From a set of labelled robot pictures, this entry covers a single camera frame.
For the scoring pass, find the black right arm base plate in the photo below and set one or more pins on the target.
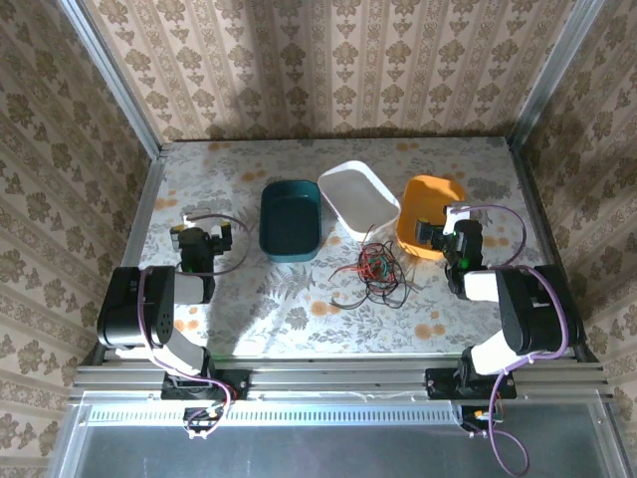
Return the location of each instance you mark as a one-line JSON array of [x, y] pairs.
[[438, 383]]

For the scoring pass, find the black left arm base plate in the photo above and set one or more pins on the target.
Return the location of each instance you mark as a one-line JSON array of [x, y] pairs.
[[236, 383]]

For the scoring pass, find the aluminium table side rail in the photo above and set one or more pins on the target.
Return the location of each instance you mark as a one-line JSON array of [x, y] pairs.
[[537, 209], [142, 209]]

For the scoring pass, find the teal plastic bin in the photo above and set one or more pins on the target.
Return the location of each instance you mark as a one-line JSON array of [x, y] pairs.
[[291, 224]]

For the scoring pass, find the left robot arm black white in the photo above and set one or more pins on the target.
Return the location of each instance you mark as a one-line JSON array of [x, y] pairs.
[[124, 309]]

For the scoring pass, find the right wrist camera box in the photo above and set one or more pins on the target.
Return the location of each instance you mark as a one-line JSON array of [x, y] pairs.
[[455, 211]]

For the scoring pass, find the white plastic bin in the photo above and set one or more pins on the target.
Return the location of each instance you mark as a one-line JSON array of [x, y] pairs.
[[356, 199]]

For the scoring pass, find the aluminium frame post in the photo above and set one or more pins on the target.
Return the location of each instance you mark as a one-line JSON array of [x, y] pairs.
[[554, 74], [115, 84]]

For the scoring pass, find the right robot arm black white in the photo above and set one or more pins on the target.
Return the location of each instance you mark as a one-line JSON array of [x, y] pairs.
[[537, 318]]

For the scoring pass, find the grey metal panel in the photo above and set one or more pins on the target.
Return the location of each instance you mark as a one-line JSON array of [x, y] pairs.
[[323, 453]]

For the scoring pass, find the black power connector block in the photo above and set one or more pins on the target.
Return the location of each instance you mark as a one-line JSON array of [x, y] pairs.
[[199, 418], [473, 418]]

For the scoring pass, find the aluminium frame rail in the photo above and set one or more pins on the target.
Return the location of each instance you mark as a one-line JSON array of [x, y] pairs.
[[338, 378]]

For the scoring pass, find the orange plastic bin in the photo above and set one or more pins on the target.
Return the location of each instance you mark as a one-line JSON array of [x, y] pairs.
[[420, 199]]

